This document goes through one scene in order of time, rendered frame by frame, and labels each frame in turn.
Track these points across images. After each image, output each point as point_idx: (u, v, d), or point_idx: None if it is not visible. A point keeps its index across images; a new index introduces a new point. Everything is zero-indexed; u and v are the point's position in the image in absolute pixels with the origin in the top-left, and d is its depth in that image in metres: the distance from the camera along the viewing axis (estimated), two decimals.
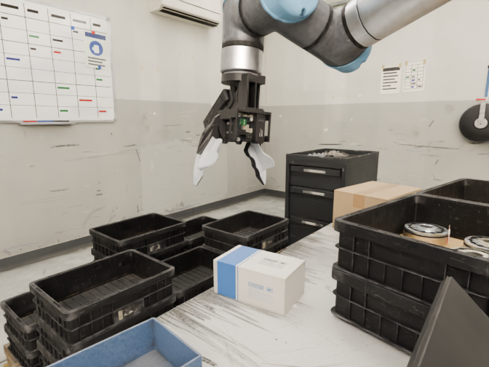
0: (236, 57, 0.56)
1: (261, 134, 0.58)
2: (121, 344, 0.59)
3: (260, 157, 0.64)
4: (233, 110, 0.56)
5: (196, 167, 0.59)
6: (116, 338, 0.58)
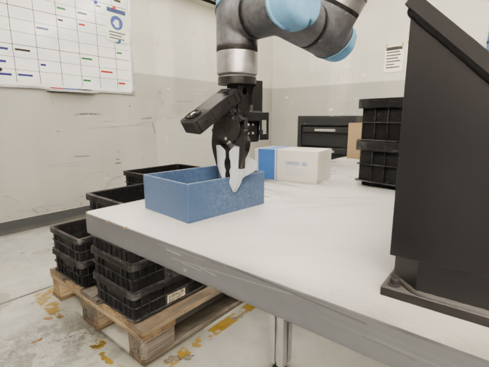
0: (257, 64, 0.61)
1: None
2: (197, 178, 0.76)
3: None
4: (264, 113, 0.63)
5: (241, 180, 0.63)
6: (194, 170, 0.75)
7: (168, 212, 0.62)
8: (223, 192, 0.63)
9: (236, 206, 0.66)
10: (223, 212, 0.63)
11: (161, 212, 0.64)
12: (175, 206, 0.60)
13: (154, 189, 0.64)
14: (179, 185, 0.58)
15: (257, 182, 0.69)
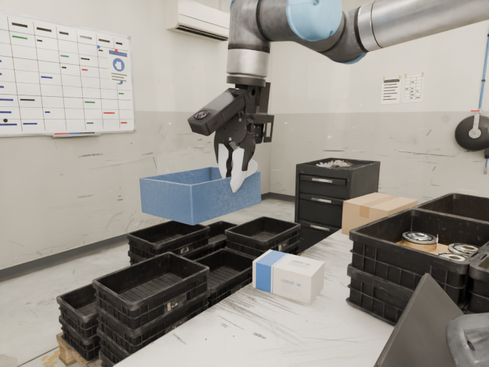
0: (268, 66, 0.60)
1: None
2: (191, 180, 0.76)
3: (233, 160, 0.66)
4: (270, 116, 0.63)
5: (242, 181, 0.63)
6: (188, 172, 0.75)
7: (169, 215, 0.61)
8: (224, 192, 0.63)
9: (236, 206, 0.66)
10: (224, 212, 0.63)
11: (161, 215, 0.62)
12: (177, 208, 0.59)
13: (153, 192, 0.63)
14: (181, 186, 0.57)
15: (255, 182, 0.70)
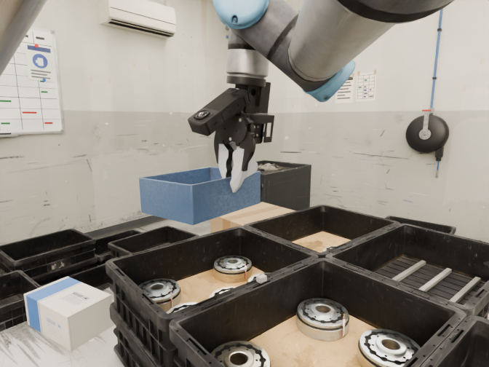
0: (268, 66, 0.60)
1: None
2: (191, 180, 0.75)
3: (233, 160, 0.66)
4: (270, 116, 0.63)
5: (242, 181, 0.63)
6: (188, 172, 0.74)
7: (169, 215, 0.61)
8: (224, 192, 0.63)
9: (236, 206, 0.66)
10: (224, 212, 0.63)
11: (161, 215, 0.62)
12: (178, 208, 0.59)
13: (153, 192, 0.63)
14: (182, 186, 0.57)
15: (255, 182, 0.70)
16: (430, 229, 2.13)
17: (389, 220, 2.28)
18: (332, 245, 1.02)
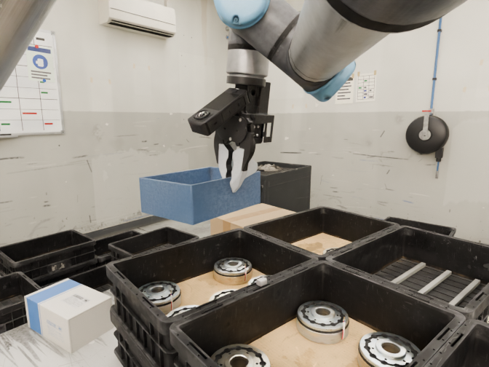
0: (268, 66, 0.60)
1: None
2: (191, 180, 0.75)
3: (233, 160, 0.66)
4: (270, 116, 0.63)
5: (242, 181, 0.63)
6: (188, 172, 0.75)
7: (169, 215, 0.61)
8: (224, 192, 0.63)
9: (236, 206, 0.66)
10: (224, 212, 0.63)
11: (161, 215, 0.62)
12: (177, 208, 0.59)
13: (153, 192, 0.63)
14: (182, 186, 0.57)
15: (255, 182, 0.70)
16: (429, 229, 2.13)
17: (389, 221, 2.28)
18: (332, 247, 1.02)
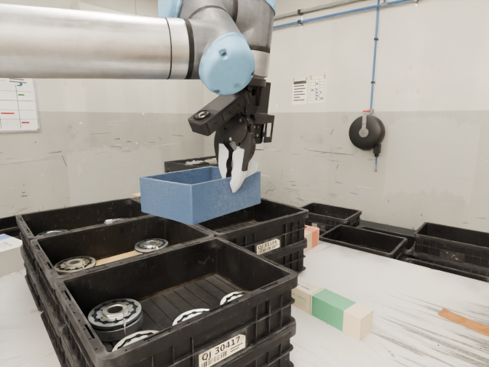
0: (268, 66, 0.60)
1: None
2: (191, 179, 0.76)
3: (233, 160, 0.66)
4: (271, 116, 0.63)
5: (242, 181, 0.63)
6: (188, 172, 0.75)
7: (169, 215, 0.61)
8: (224, 192, 0.63)
9: (236, 206, 0.66)
10: (224, 212, 0.63)
11: (161, 215, 0.62)
12: (177, 208, 0.59)
13: (153, 191, 0.63)
14: (182, 186, 0.57)
15: (255, 182, 0.70)
16: (343, 212, 2.49)
17: (313, 206, 2.64)
18: None
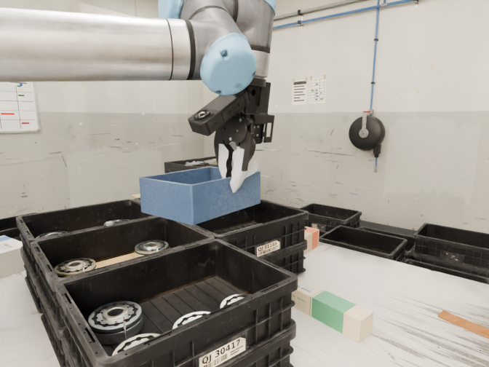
0: (268, 66, 0.60)
1: None
2: (191, 180, 0.75)
3: (233, 160, 0.66)
4: (270, 116, 0.63)
5: (242, 181, 0.63)
6: (188, 172, 0.75)
7: (169, 215, 0.61)
8: (224, 192, 0.63)
9: (236, 206, 0.66)
10: (224, 212, 0.63)
11: (161, 215, 0.62)
12: (177, 208, 0.59)
13: (153, 192, 0.63)
14: (182, 186, 0.57)
15: (255, 182, 0.70)
16: (343, 213, 2.49)
17: (313, 207, 2.64)
18: None
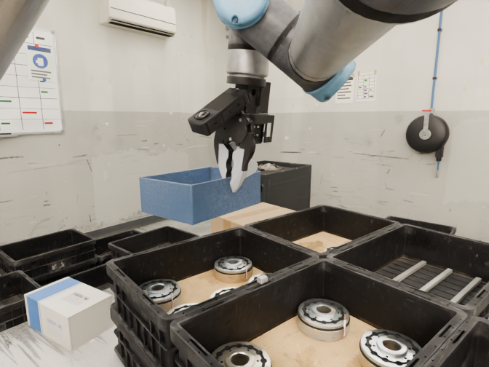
0: (268, 66, 0.60)
1: None
2: (191, 179, 0.76)
3: (233, 160, 0.66)
4: (270, 116, 0.63)
5: (242, 181, 0.63)
6: (188, 172, 0.75)
7: (169, 215, 0.61)
8: (224, 192, 0.63)
9: (236, 206, 0.66)
10: (224, 212, 0.63)
11: (161, 215, 0.62)
12: (177, 208, 0.59)
13: (153, 191, 0.63)
14: (182, 186, 0.57)
15: (255, 182, 0.70)
16: (430, 229, 2.13)
17: (390, 220, 2.27)
18: (332, 245, 1.02)
